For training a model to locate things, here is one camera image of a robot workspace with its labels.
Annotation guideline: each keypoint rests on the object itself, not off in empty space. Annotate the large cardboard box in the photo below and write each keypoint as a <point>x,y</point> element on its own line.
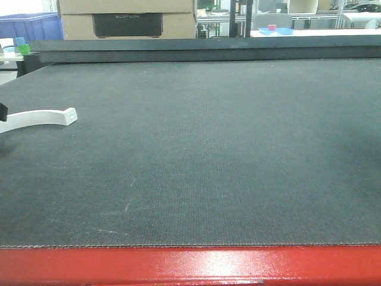
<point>89,20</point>

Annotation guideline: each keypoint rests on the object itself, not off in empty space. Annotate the blue plastic bin on table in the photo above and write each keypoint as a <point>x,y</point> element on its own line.
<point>32,27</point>

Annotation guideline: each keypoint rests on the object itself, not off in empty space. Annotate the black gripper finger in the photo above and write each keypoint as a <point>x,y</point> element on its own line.
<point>3,112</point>

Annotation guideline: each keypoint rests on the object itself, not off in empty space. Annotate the blue tray in background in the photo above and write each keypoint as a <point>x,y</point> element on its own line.
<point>279,31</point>

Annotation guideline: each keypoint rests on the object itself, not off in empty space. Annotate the pink cube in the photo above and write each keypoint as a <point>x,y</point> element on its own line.
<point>272,27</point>

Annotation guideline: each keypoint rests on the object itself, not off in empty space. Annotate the white paper cup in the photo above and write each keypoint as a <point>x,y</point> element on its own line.
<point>7,47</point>

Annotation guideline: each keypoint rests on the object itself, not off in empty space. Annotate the white curved PVC pipe clamp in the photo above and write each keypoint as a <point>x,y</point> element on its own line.
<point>39,117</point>

